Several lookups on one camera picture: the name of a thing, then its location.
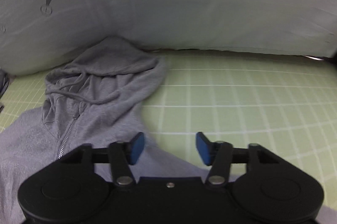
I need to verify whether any grey zip hoodie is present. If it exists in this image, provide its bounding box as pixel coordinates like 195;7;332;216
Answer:
0;35;219;224

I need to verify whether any green grid cutting mat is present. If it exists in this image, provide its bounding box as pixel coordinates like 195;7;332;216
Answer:
0;49;337;224

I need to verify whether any blue denim jacket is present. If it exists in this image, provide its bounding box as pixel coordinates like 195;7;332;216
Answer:
0;69;10;98

